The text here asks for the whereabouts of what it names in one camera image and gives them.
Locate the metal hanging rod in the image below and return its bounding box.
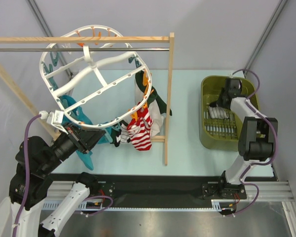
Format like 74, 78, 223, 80
0, 47, 170, 52

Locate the white plastic clip hanger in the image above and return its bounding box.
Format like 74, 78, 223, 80
38, 24, 153, 130

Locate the teal blue garment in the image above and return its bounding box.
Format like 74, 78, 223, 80
58, 95, 120, 170

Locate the teal clothes peg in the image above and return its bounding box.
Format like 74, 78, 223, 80
111, 122, 121, 136
50, 52, 60, 67

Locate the red white santa sock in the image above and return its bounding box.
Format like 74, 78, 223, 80
127, 118, 152, 151

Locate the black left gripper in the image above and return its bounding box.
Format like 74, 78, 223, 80
41, 120, 107, 172

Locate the white pinstriped black-toe sock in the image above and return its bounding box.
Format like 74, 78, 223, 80
208, 102, 232, 119
111, 120, 131, 147

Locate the orange clothes peg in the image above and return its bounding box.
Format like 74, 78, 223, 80
142, 70, 154, 98
131, 103, 148, 121
91, 27, 102, 37

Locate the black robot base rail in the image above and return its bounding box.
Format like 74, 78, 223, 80
96, 174, 247, 209

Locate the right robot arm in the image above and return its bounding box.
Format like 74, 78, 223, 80
217, 78, 278, 199

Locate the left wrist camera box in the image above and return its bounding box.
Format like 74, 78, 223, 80
39, 110, 66, 132

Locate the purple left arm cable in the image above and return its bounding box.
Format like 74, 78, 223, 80
12, 113, 42, 237

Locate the red white striped sock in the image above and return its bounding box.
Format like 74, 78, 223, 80
137, 103, 153, 137

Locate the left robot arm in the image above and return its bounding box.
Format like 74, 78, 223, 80
9, 118, 104, 237

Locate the green and white garment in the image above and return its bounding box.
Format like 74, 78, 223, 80
135, 70, 167, 136

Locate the wooden clothes rack frame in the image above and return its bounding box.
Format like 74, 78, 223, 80
0, 25, 175, 166

